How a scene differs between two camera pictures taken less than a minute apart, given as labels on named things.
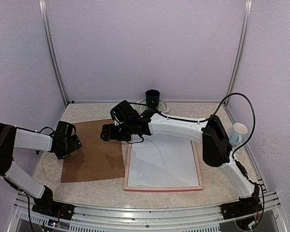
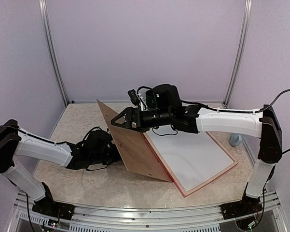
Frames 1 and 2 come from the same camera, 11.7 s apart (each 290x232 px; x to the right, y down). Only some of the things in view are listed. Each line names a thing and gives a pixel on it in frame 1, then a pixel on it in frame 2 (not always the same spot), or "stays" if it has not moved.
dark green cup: (152, 98) stays
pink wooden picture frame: (163, 189) -> (181, 187)
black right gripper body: (123, 134) -> (161, 119)
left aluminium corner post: (44, 12) stays
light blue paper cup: (237, 137) stays
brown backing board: (97, 158) -> (136, 152)
